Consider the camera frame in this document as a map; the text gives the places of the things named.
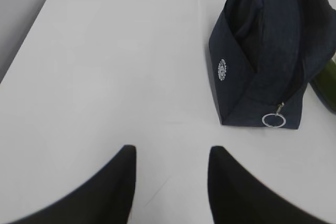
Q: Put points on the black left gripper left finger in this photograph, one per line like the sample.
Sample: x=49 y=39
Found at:
x=107 y=197

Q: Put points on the green cucumber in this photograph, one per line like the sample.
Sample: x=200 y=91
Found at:
x=323 y=85

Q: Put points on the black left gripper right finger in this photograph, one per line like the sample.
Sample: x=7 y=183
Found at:
x=236 y=195

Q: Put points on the dark blue lunch bag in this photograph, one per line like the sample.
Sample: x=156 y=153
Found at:
x=264 y=53

